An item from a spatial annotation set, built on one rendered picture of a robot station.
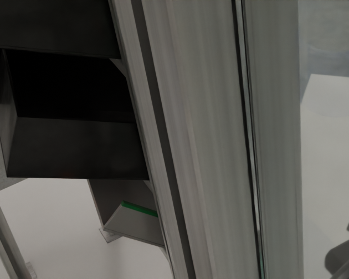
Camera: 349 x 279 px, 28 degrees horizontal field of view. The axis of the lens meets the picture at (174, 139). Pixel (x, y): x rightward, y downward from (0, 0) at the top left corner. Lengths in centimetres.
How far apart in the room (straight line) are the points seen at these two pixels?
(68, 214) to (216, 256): 113
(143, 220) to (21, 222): 54
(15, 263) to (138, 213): 15
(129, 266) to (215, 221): 102
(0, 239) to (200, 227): 54
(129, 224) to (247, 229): 64
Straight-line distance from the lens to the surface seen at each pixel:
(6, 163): 71
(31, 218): 130
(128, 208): 78
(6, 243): 70
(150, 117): 16
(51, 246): 124
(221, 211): 15
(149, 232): 81
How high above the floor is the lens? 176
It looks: 41 degrees down
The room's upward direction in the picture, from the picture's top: 11 degrees counter-clockwise
